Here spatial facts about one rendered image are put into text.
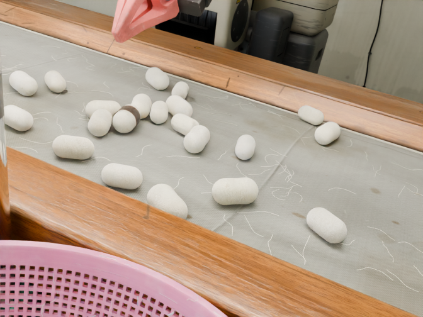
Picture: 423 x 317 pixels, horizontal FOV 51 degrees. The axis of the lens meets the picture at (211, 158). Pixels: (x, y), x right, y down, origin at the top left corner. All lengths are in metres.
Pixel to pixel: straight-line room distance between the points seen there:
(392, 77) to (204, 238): 2.26
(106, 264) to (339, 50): 2.30
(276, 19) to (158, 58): 0.59
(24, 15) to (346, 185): 0.54
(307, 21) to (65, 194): 1.08
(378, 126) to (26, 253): 0.42
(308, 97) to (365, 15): 1.90
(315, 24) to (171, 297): 1.13
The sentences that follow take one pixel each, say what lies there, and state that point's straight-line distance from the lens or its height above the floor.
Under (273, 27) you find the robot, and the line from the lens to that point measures 1.16.
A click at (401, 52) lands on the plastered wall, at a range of 2.45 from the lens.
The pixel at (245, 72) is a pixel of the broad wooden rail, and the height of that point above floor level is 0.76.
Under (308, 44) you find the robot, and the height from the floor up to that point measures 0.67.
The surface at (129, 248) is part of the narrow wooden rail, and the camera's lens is 0.25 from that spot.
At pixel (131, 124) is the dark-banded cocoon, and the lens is 0.41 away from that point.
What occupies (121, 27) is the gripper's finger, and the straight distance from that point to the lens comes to 0.42.
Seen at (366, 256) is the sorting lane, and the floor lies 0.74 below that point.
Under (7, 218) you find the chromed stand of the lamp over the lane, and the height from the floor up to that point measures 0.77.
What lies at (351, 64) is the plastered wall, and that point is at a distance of 2.48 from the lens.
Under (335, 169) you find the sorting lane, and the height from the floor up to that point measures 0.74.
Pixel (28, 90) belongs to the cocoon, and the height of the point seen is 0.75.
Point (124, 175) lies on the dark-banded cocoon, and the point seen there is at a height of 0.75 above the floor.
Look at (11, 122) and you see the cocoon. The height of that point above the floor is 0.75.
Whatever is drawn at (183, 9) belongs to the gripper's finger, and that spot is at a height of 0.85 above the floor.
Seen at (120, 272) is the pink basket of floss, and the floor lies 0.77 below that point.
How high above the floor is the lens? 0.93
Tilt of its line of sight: 28 degrees down
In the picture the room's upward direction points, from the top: 11 degrees clockwise
